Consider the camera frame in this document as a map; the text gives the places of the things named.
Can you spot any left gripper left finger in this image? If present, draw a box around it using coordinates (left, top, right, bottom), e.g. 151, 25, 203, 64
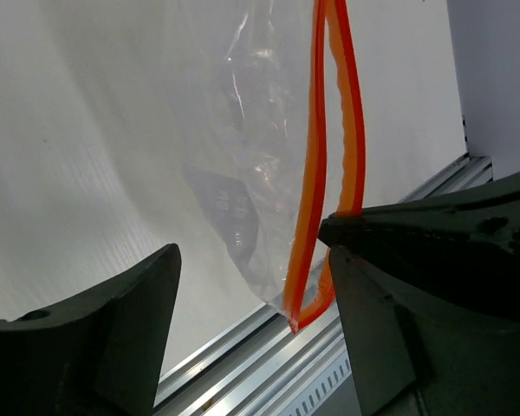
0, 244, 181, 415

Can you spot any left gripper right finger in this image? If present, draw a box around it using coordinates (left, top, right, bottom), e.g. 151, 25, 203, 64
319, 172, 520, 415

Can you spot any clear zip top bag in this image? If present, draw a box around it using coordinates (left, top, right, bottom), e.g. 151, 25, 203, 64
174, 1, 366, 332

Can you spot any white slotted cable duct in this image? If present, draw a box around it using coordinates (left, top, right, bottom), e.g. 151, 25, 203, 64
259, 351, 352, 415

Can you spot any aluminium mounting rail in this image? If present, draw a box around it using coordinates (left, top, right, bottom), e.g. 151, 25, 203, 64
153, 153, 495, 416

